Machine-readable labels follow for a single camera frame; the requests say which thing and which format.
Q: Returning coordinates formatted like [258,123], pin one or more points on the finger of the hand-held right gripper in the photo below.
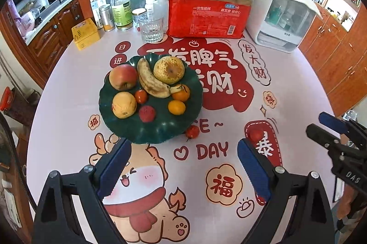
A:
[322,136]
[332,120]

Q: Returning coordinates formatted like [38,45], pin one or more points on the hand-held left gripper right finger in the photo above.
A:
[253,172]

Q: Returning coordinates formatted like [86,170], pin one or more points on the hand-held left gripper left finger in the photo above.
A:
[113,172]

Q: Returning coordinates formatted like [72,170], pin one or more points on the dark green wavy plate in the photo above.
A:
[160,126]

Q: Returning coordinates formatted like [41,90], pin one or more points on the bumpy red lychee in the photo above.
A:
[147,113]

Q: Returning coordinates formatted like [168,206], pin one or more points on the yellow pear with red sticker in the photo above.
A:
[124,105]

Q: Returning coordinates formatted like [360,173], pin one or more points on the small red tomato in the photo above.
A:
[192,132]
[141,96]

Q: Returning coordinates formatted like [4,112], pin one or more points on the smooth orange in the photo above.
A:
[176,107]

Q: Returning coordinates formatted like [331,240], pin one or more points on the spotted yellow banana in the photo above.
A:
[147,80]

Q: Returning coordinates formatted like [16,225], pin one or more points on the large pale yellow pear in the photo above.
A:
[169,70]

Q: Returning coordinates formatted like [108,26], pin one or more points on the person's right forearm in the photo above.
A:
[351,201]

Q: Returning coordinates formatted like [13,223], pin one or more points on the small red fruit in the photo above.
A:
[256,135]

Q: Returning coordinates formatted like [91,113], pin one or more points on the wooden drawer cabinet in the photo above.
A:
[335,60]

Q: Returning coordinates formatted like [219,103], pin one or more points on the red apple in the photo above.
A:
[123,77]

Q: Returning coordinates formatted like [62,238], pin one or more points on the marked mandarin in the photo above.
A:
[182,96]

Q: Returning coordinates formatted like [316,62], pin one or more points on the white countertop appliance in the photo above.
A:
[282,17]

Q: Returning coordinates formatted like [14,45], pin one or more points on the red plastic object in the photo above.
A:
[6,99]

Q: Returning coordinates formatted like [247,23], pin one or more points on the yellow box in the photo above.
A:
[86,33]

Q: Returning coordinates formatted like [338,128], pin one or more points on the wooden kitchen cabinet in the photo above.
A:
[48,43]

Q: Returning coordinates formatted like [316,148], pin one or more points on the clear drinking glass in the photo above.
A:
[150,30]

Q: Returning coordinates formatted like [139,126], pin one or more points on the yellow metal can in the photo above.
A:
[106,17]

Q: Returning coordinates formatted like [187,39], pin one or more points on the clear bottle with green label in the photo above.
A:
[122,12]

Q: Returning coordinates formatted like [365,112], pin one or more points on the small jar with white lid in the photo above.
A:
[139,13]

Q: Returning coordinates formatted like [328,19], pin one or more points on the red paper cup package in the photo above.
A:
[206,17]

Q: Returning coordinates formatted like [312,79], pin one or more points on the small white carton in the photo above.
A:
[96,5]

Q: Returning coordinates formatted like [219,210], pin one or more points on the white plastic bottle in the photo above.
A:
[161,7]
[150,6]

